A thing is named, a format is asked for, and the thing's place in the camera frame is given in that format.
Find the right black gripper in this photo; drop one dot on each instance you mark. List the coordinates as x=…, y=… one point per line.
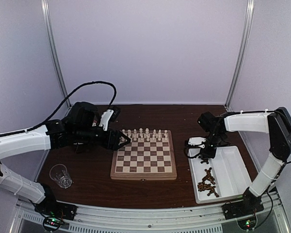
x=210, y=154

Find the brown chess pieces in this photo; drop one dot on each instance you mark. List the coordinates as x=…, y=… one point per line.
x=204, y=161

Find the left aluminium frame post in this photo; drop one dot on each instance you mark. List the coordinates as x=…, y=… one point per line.
x=52, y=45

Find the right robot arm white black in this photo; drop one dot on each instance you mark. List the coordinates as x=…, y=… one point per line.
x=272, y=127

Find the aluminium frame post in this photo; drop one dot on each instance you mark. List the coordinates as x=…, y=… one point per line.
x=248, y=20
x=52, y=45

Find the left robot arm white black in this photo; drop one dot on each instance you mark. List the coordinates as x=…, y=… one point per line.
x=82, y=125

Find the white chess pieces row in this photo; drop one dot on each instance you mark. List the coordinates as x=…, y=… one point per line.
x=147, y=135

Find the clear drinking glass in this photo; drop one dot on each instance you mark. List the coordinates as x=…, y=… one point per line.
x=59, y=174

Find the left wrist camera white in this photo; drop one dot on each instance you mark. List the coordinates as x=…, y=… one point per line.
x=110, y=115

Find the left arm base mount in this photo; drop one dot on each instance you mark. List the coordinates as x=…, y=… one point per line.
x=57, y=209

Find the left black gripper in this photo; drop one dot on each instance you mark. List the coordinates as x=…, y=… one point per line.
x=113, y=145

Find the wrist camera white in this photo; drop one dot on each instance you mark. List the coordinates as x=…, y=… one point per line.
x=195, y=142
x=110, y=115

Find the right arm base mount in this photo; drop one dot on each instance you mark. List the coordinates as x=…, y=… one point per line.
x=238, y=209

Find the wooden chess board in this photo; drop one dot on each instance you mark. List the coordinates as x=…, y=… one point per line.
x=144, y=161

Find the brown chess piece pile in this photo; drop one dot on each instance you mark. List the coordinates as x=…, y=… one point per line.
x=208, y=184

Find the white plastic compartment tray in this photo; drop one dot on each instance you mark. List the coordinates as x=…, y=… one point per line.
x=229, y=172

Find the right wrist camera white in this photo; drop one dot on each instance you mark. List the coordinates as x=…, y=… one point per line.
x=195, y=142

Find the front aluminium rail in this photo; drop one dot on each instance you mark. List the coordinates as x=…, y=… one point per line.
x=197, y=219

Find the right aluminium frame post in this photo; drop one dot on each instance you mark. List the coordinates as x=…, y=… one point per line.
x=248, y=20

